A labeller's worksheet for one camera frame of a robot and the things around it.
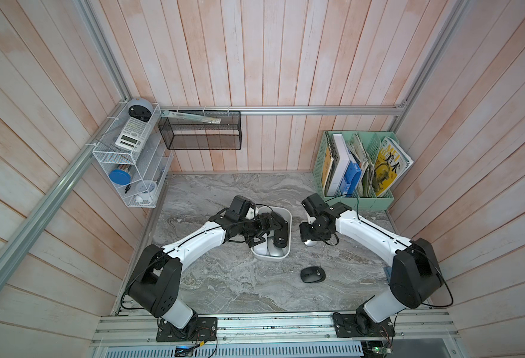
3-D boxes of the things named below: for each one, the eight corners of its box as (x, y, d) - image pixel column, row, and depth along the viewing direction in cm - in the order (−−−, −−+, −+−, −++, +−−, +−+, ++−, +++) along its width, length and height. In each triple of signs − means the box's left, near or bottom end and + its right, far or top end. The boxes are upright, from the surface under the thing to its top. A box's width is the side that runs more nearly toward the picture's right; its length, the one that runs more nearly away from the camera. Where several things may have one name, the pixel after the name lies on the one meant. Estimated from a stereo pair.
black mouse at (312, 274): (301, 283, 85) (302, 280, 83) (299, 269, 89) (300, 266, 87) (324, 283, 85) (326, 280, 83) (322, 269, 89) (323, 266, 87)
